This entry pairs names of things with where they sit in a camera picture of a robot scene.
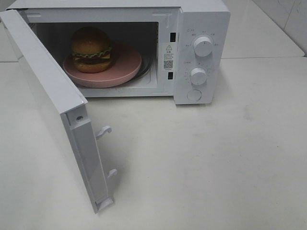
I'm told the white microwave door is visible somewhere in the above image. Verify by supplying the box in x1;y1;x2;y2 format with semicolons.
0;10;117;213

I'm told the upper white microwave knob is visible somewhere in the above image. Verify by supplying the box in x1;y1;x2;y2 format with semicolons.
193;35;213;57

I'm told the lower white microwave knob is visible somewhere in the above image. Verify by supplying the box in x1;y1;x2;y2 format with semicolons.
190;68;208;85

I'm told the round white door button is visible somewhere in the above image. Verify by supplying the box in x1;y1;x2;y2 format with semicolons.
187;90;201;102

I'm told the toy burger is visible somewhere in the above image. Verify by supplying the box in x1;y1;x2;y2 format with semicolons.
71;27;113;73

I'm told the glass microwave turntable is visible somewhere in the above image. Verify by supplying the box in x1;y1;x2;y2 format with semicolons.
131;56;153;81

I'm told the pink round plate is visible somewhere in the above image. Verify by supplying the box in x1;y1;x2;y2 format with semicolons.
63;43;142;88

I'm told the white microwave knob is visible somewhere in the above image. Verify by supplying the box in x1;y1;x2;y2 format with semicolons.
190;68;208;85
193;35;213;57

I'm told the white microwave oven body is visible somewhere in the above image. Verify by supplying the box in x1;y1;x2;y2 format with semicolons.
5;0;230;104

